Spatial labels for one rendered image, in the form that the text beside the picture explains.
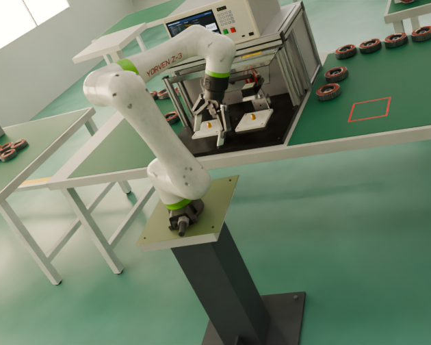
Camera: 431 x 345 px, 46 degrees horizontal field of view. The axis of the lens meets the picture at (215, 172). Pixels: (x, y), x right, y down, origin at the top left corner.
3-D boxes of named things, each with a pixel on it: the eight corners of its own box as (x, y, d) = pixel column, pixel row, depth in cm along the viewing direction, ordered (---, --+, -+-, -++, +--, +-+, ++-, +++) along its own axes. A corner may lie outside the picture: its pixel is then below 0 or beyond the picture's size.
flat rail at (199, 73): (280, 57, 229) (278, 51, 228) (167, 85, 260) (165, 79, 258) (281, 56, 230) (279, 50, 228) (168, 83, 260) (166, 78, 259)
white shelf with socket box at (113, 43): (152, 113, 315) (118, 44, 294) (106, 122, 333) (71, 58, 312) (175, 87, 341) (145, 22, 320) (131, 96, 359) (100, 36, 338)
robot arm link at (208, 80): (236, 74, 190) (219, 66, 195) (213, 80, 182) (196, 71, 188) (234, 90, 193) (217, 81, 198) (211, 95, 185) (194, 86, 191)
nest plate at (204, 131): (218, 134, 245) (217, 132, 245) (192, 139, 253) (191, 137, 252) (228, 118, 256) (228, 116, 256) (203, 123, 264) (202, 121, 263)
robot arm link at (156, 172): (181, 215, 189) (159, 173, 180) (159, 206, 201) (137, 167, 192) (206, 194, 195) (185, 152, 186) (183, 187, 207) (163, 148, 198)
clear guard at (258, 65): (269, 83, 210) (265, 70, 207) (219, 94, 222) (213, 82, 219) (289, 50, 234) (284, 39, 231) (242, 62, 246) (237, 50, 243)
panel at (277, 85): (308, 88, 250) (289, 31, 237) (194, 111, 283) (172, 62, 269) (308, 87, 251) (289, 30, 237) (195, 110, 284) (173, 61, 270)
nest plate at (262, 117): (265, 126, 233) (263, 124, 233) (235, 131, 241) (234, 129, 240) (273, 110, 244) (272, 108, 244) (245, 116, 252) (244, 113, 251)
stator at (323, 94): (316, 94, 246) (314, 87, 244) (339, 87, 243) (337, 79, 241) (319, 104, 236) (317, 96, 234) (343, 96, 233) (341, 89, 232)
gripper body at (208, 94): (200, 85, 192) (198, 107, 197) (215, 93, 187) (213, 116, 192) (215, 81, 197) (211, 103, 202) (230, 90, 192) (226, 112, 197)
